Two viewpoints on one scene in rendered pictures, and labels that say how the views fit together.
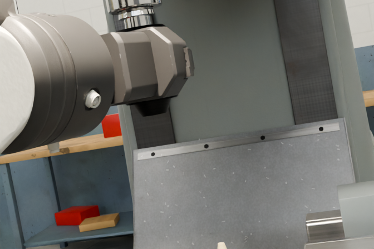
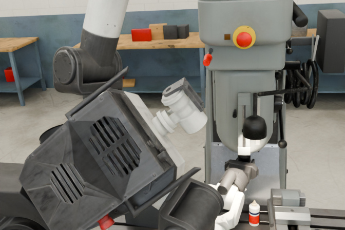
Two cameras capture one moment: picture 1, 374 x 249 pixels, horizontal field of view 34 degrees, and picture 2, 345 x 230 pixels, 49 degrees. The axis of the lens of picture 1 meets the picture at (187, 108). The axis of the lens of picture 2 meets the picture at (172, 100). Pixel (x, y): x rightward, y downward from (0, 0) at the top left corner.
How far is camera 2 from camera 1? 1.07 m
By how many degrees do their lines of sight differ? 19
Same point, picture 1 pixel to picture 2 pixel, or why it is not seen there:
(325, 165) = (271, 157)
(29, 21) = (238, 180)
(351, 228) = (284, 204)
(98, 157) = not seen: hidden behind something
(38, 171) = not seen: hidden behind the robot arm
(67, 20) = (241, 174)
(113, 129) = (137, 37)
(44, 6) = not seen: outside the picture
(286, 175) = (259, 158)
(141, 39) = (250, 170)
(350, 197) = (285, 198)
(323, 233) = (276, 199)
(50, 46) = (242, 186)
